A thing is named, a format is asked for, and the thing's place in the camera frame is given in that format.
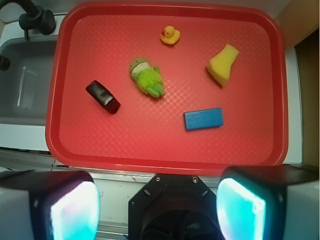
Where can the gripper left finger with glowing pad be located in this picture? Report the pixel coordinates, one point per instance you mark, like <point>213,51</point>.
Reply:
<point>48,205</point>

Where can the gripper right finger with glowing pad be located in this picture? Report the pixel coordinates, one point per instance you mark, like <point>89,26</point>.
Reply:
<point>269,202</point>

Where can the grey sink basin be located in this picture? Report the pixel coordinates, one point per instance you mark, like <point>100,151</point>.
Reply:
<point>25,85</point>

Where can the yellow sponge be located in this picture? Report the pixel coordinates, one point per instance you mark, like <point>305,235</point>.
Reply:
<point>219,67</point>

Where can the blue rectangular block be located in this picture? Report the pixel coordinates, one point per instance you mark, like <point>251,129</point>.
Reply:
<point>203,119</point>

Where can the yellow rubber duck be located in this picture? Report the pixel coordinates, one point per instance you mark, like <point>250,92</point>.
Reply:
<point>169,35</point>

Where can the green frog-shaped sponge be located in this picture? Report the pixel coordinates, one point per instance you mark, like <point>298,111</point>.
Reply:
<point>147,78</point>

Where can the dark brown block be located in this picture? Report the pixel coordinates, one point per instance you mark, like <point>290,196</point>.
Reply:
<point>103,96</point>

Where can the red plastic tray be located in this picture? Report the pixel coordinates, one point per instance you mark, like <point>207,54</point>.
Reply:
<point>99,40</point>

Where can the black faucet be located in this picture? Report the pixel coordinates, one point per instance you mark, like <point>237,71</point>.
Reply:
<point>34,18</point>

